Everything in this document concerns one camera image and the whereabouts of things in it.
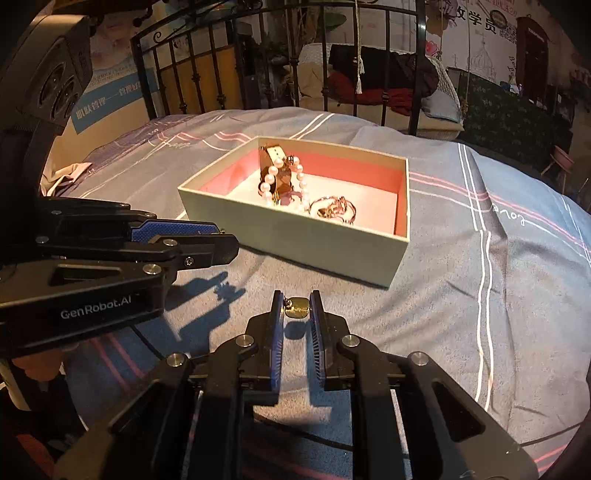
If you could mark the thin metal bangle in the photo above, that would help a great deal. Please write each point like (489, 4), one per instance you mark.
(351, 213)

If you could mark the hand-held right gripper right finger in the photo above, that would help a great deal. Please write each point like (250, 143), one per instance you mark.
(316, 341)

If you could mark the green cardboard box pink inside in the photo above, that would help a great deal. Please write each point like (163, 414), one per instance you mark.
(300, 249)

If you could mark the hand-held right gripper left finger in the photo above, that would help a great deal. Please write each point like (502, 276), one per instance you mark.
(277, 341)

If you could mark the metal rings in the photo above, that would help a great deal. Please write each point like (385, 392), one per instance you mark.
(339, 204)

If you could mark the pink basin on stool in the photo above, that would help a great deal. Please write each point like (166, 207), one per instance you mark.
(561, 159)

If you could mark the light blue cushion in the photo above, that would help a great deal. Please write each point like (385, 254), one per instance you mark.
(441, 106)

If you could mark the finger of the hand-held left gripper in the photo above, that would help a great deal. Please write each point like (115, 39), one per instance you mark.
(207, 251)
(175, 230)

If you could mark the green floral counter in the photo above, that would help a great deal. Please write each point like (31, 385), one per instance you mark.
(508, 110)

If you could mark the gold wristwatch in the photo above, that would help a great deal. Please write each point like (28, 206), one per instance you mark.
(270, 170)

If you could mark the pile of dark clothes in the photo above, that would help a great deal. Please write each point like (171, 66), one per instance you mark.
(383, 64)

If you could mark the dark red cabinet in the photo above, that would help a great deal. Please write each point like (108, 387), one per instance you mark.
(533, 55)

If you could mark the white crumpled cloth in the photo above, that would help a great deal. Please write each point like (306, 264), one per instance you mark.
(64, 177)

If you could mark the large printed wall poster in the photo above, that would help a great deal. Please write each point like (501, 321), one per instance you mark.
(475, 27)

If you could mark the blue wall poster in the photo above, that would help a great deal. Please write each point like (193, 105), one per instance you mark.
(115, 97)

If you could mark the small gold pendant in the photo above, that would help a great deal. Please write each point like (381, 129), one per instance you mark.
(298, 308)

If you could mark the person's left hand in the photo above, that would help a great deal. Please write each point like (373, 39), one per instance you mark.
(39, 367)

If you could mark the black iron bed frame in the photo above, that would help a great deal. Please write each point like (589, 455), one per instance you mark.
(420, 69)

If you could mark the white wicker hanging chair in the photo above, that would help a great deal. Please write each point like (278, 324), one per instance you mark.
(445, 78)

